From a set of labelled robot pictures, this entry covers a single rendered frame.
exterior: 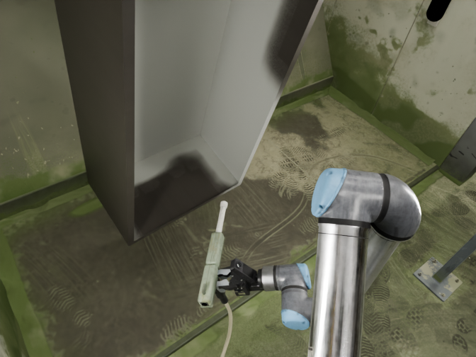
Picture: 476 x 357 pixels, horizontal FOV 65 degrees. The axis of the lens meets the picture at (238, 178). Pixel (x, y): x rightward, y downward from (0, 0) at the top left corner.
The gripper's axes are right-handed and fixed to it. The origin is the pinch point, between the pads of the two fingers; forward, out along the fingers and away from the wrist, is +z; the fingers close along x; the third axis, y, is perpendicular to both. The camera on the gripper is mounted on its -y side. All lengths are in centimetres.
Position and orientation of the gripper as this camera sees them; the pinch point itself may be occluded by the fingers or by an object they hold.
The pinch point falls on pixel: (210, 278)
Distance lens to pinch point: 146.0
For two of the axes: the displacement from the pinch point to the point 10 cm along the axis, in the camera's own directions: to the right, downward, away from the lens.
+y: 2.8, 7.2, 6.4
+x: 1.0, -6.8, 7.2
